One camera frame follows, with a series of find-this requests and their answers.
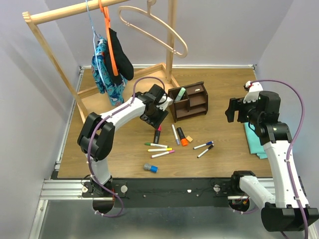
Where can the folded teal cloth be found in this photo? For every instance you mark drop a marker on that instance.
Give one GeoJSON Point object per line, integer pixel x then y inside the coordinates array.
{"type": "Point", "coordinates": [254, 144]}

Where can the black cap whiteboard marker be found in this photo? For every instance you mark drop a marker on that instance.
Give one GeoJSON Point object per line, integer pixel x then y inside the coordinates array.
{"type": "Point", "coordinates": [205, 151]}

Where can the orange black highlighter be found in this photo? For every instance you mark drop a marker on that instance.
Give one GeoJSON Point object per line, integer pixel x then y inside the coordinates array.
{"type": "Point", "coordinates": [182, 137]}

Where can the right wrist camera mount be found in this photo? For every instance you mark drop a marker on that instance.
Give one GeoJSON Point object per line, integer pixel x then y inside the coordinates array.
{"type": "Point", "coordinates": [253, 89]}

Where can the blue cap whiteboard marker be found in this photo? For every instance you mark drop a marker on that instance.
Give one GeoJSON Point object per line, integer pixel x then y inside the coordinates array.
{"type": "Point", "coordinates": [203, 145]}

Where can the green cap white marker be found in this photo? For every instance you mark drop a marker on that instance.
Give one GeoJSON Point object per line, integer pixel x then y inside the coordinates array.
{"type": "Point", "coordinates": [156, 145]}

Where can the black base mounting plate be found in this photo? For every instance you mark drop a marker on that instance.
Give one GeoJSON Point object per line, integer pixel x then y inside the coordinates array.
{"type": "Point", "coordinates": [164, 193]}

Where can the black garment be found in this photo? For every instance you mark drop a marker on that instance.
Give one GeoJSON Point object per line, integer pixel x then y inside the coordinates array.
{"type": "Point", "coordinates": [124, 66]}

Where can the blue patterned shorts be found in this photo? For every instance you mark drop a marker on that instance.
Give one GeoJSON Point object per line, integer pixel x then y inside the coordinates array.
{"type": "Point", "coordinates": [114, 92]}

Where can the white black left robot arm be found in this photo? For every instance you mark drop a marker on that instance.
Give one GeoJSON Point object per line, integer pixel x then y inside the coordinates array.
{"type": "Point", "coordinates": [97, 134]}

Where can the pale green highlighter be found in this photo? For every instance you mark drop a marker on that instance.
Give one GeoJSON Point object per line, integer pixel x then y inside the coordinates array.
{"type": "Point", "coordinates": [180, 94]}

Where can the light blue wire hanger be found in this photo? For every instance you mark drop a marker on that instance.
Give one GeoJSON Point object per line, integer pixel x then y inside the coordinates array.
{"type": "Point", "coordinates": [94, 42]}

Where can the lavender cap white marker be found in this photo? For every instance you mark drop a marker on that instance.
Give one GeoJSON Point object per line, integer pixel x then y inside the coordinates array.
{"type": "Point", "coordinates": [175, 134]}

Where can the aluminium frame rail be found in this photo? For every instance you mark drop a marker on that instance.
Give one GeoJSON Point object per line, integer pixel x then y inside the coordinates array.
{"type": "Point", "coordinates": [65, 190]}

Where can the small tan eraser block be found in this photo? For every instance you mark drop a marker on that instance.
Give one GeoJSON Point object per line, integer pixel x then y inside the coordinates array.
{"type": "Point", "coordinates": [190, 139]}

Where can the brown wooden desk organizer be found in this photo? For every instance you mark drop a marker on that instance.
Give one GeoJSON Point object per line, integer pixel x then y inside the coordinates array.
{"type": "Point", "coordinates": [194, 101]}

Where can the pink black highlighter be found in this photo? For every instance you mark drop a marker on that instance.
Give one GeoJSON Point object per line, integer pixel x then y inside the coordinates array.
{"type": "Point", "coordinates": [157, 135]}

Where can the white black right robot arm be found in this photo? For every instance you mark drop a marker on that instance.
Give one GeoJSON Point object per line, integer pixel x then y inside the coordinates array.
{"type": "Point", "coordinates": [287, 209]}

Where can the yellow cap white marker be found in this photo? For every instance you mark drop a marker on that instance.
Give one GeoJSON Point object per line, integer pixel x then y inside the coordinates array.
{"type": "Point", "coordinates": [159, 149]}

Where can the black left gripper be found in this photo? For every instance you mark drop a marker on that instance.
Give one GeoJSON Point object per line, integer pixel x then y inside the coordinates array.
{"type": "Point", "coordinates": [155, 122]}

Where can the wooden clothes rack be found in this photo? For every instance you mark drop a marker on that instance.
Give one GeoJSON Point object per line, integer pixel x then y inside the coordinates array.
{"type": "Point", "coordinates": [89, 100]}

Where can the orange plastic hanger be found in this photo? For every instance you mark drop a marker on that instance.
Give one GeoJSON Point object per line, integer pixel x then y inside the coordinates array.
{"type": "Point", "coordinates": [105, 11]}

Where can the pink cap white marker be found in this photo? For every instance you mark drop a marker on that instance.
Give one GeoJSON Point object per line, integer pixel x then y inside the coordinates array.
{"type": "Point", "coordinates": [162, 154]}

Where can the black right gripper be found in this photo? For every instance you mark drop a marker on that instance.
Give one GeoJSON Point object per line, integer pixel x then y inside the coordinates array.
{"type": "Point", "coordinates": [237, 104]}

